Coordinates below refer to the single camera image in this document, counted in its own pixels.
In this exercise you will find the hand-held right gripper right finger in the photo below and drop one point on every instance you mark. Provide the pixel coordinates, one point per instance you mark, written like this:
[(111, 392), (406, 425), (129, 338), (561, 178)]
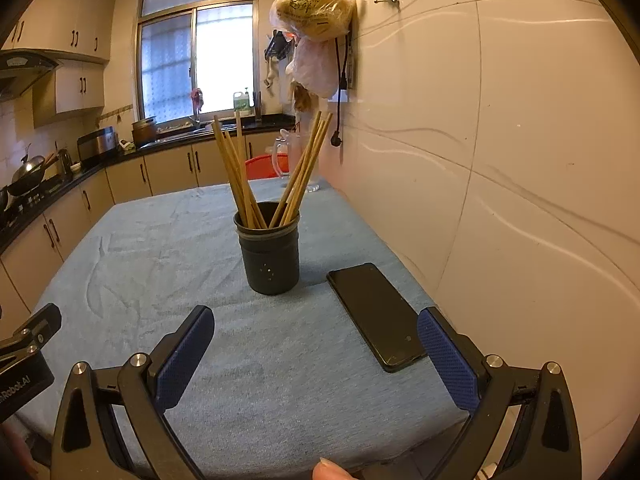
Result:
[(447, 360)]

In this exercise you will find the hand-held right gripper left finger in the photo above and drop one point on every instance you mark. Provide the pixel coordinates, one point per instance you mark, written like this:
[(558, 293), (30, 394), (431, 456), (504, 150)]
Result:
[(182, 355)]

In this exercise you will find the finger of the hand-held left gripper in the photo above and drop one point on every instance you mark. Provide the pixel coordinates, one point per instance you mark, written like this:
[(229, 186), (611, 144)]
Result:
[(40, 325)]

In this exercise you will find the black chopstick holder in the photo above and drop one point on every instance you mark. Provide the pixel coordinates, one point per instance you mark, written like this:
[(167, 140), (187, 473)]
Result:
[(270, 260)]

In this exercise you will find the bunch of wooden chopsticks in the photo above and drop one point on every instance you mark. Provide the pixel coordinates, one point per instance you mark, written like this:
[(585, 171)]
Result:
[(240, 180)]

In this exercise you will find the person's right hand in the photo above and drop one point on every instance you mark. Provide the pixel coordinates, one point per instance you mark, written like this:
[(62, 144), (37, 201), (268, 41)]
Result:
[(332, 470)]

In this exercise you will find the black smartphone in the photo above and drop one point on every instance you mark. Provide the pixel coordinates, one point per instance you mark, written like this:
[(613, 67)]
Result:
[(375, 310)]

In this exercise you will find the blue tablecloth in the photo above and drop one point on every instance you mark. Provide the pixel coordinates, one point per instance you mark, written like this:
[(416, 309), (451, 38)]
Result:
[(175, 240)]

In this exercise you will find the black wok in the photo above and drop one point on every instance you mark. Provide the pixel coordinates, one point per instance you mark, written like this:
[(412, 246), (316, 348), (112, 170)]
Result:
[(27, 170)]

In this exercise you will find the metal kettle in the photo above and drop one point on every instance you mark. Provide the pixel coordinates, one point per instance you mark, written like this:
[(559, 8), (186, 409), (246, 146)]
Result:
[(65, 160)]

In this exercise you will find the cream base cabinets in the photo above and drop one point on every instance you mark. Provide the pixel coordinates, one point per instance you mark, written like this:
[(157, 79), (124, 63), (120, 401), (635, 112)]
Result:
[(170, 170)]

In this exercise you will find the silver rice cooker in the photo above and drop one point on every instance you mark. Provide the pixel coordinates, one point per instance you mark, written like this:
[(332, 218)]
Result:
[(97, 147)]

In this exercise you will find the red plastic basket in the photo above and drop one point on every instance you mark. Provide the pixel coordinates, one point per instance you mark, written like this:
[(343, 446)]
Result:
[(257, 167)]

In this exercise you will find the brown cooking pot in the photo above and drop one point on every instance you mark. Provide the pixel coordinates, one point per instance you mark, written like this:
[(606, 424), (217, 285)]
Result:
[(144, 132)]

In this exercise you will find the steel kitchen sink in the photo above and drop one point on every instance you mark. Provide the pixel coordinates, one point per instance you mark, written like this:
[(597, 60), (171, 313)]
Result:
[(185, 132)]

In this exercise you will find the clear glass pitcher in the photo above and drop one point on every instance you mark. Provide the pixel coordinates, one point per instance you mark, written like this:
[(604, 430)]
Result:
[(295, 147)]

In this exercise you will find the black kitchen countertop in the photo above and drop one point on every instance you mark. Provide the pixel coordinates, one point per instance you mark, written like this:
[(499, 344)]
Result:
[(275, 121)]

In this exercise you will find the range hood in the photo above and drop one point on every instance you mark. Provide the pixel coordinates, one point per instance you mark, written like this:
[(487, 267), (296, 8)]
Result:
[(20, 70)]

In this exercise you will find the pink cloth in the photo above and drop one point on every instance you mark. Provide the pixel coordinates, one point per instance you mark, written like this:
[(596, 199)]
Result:
[(196, 99)]

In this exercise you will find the green detergent bottle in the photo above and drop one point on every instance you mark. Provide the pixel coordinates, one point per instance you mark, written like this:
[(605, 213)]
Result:
[(242, 102)]

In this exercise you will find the kitchen window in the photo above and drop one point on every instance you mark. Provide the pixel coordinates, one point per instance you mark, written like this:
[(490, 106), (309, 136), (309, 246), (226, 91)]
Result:
[(220, 60)]

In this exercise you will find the white plastic bag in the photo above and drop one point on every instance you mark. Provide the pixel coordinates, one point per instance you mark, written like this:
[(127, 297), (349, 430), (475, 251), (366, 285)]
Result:
[(315, 67)]

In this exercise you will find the yellowish plastic bag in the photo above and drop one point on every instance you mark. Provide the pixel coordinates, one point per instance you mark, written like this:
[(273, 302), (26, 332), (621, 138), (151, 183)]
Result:
[(310, 10)]

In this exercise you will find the cream wall cabinets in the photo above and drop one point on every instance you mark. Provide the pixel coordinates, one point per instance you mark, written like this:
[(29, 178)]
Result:
[(75, 10)]

